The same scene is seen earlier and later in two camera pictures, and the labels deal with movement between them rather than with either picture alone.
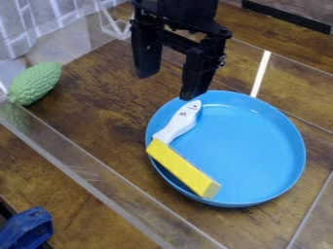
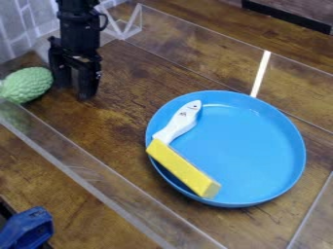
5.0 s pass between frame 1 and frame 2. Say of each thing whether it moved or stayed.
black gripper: moved
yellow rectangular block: stayed
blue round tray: stayed
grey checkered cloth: stayed
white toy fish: stayed
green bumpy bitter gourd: moved
